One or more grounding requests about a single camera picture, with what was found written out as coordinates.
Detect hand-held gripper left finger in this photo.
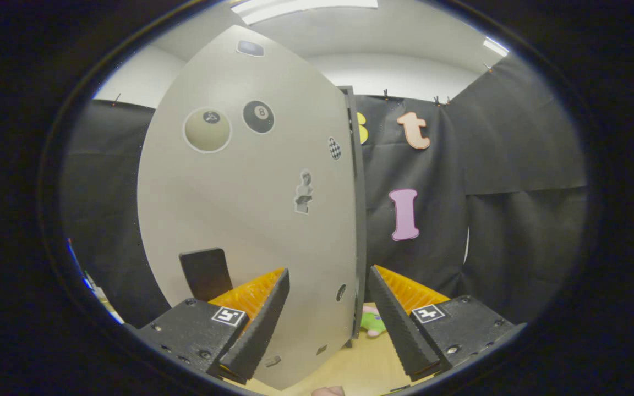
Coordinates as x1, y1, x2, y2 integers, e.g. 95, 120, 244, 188
130, 268, 290, 384

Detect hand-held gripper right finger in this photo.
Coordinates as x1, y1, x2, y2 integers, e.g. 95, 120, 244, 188
368, 265, 527, 381

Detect dark grey shoe cabinet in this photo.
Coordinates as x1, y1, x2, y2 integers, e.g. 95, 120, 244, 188
339, 85, 368, 347

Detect green and pink plush toy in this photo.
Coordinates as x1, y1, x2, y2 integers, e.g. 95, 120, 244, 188
361, 306, 388, 337

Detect black backdrop cloth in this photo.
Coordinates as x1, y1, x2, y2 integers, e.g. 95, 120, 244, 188
58, 55, 587, 331

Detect small ceiling light panel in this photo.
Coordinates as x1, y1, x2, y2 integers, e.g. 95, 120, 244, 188
483, 36, 509, 57

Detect long ceiling light panel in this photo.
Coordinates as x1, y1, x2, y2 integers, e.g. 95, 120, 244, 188
231, 0, 378, 25

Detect black door handle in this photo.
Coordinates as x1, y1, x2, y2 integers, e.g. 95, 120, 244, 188
179, 247, 233, 302

